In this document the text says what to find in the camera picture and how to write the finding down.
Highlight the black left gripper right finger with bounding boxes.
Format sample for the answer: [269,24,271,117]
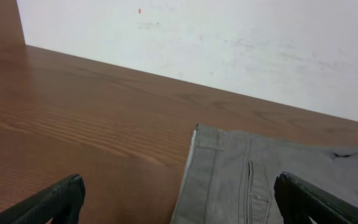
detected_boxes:
[274,172,358,224]

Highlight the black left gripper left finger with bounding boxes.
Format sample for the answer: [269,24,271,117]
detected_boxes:
[0,174,86,224]

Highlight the grey shorts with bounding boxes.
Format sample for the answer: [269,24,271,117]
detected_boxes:
[171,124,358,223]

